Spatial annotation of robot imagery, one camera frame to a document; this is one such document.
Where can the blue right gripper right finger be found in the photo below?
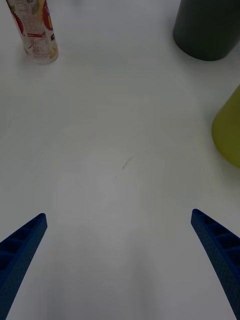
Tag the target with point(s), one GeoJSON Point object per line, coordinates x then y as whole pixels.
{"type": "Point", "coordinates": [220, 247]}

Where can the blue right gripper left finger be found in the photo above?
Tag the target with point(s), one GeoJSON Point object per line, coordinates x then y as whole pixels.
{"type": "Point", "coordinates": [17, 255]}

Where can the clear bottle with red label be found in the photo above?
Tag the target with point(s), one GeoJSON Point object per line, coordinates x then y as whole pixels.
{"type": "Point", "coordinates": [37, 30]}

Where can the yellow-green plastic bin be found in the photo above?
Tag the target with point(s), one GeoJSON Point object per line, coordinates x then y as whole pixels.
{"type": "Point", "coordinates": [228, 130]}

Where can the grey plastic bin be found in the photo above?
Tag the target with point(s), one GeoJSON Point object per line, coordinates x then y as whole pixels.
{"type": "Point", "coordinates": [207, 27]}

